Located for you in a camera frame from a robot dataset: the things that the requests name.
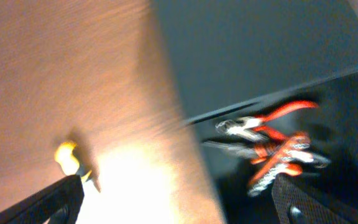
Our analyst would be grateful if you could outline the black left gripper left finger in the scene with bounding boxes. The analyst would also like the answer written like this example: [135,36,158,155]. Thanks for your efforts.
[0,175,85,224]

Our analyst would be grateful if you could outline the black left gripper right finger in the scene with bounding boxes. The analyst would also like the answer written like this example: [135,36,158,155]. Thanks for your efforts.
[272,174,358,224]

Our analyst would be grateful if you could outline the yellow black screwdriver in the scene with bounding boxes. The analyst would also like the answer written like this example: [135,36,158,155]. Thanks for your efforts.
[53,139,101,194]

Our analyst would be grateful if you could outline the orange socket bit rail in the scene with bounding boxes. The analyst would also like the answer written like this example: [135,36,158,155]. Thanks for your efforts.
[247,133,313,197]

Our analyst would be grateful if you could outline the black orange long-nose pliers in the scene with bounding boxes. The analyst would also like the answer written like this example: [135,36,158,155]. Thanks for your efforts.
[202,139,304,177]

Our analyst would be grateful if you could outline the small orange-handled cutting pliers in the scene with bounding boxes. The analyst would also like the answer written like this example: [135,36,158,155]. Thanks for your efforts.
[216,100,319,142]

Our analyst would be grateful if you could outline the black gift box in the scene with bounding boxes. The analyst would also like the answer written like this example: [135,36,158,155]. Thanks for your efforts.
[153,0,358,223]

